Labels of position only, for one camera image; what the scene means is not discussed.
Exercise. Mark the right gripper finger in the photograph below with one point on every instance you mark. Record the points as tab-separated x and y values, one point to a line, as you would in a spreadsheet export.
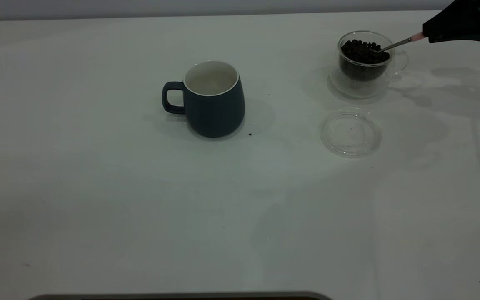
456	28

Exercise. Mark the dark blue ceramic mug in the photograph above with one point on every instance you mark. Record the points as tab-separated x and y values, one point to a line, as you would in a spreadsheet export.
217	114

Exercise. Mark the pile of coffee beans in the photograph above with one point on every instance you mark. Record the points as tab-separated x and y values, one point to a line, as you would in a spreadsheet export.
361	54

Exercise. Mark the double-walled glass cup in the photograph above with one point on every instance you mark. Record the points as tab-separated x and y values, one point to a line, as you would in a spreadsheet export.
361	85

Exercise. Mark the clear glass round dish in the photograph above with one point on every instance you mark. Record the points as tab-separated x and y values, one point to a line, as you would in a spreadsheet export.
351	133

